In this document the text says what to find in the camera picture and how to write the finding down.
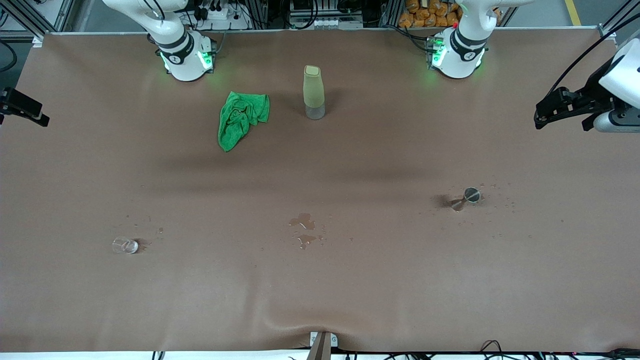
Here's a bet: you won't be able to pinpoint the green microfibre cloth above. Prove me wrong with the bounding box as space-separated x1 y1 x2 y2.
217 91 271 153

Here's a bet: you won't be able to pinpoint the steel jigger cup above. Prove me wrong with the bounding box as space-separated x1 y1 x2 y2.
451 187 482 213

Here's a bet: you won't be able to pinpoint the orange snack packets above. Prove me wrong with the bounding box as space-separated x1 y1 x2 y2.
398 0 463 29

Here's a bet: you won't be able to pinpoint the white socket box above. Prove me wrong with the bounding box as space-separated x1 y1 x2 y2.
289 14 364 30

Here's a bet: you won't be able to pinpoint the brown table mat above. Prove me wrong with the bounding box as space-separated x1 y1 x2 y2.
0 27 640 353

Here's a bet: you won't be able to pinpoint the frosted green bottle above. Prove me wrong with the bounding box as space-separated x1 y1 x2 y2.
303 65 326 121

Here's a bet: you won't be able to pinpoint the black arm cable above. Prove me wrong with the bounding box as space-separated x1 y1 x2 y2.
142 0 167 22
549 12 640 97

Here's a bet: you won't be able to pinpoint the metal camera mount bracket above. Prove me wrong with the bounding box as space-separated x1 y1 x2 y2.
306 331 339 360

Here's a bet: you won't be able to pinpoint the spilled liquid puddle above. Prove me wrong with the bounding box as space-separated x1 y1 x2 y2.
288 213 326 250

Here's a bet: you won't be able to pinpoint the aluminium cell frame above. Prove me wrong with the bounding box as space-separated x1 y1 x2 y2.
0 0 640 48

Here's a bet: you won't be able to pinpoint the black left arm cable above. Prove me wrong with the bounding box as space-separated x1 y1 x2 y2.
549 12 640 97

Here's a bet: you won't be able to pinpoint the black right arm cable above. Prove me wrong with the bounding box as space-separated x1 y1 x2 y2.
142 0 167 22

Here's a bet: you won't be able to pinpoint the clear glass measuring beaker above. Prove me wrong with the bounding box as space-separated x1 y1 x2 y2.
112 236 139 255

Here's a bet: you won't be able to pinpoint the black loose cables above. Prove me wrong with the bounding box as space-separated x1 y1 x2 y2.
479 340 505 360

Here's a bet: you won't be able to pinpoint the white power strip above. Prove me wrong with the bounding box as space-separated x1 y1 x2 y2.
197 4 243 22

